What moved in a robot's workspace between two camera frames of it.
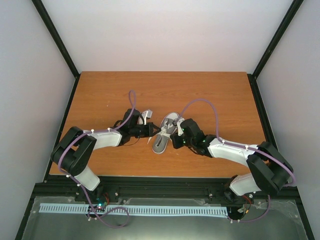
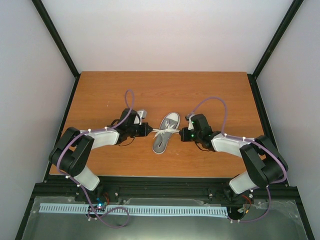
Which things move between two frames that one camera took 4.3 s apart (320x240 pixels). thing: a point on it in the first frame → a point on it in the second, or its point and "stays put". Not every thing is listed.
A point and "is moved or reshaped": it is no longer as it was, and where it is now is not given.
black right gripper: (177, 144) → (184, 137)
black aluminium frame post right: (281, 29) stays put
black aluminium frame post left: (56, 37) stays put
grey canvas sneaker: (167, 127) stays put
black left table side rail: (20, 232) stays put
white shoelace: (164, 131) is moved or reshaped
